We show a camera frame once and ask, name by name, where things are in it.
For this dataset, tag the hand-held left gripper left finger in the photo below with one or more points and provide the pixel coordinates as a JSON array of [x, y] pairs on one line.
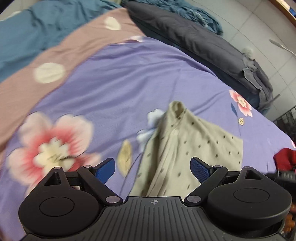
[[106, 171]]

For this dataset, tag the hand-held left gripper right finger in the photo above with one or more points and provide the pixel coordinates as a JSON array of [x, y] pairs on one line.
[[200, 170]]

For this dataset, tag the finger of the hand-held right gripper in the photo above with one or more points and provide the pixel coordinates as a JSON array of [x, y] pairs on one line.
[[286, 177]]

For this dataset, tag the green polka dot shirt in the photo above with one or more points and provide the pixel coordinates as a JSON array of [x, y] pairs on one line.
[[185, 148]]

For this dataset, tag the red knit cloth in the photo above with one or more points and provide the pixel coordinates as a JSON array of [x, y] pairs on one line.
[[284, 160]]

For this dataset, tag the purple floral blanket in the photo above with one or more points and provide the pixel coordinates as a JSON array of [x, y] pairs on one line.
[[115, 88]]

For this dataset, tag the dark teal bed sheet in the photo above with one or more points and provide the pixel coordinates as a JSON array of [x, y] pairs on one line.
[[252, 99]]

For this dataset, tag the grey garment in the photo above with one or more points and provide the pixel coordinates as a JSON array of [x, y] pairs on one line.
[[256, 76]]

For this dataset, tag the blue bed sheet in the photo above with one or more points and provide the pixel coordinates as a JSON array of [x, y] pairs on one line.
[[46, 27]]

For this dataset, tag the teal ruffled blanket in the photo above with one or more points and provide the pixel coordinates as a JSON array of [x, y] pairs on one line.
[[192, 14]]

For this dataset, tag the wooden shelf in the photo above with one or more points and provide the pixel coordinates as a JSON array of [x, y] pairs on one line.
[[286, 9]]

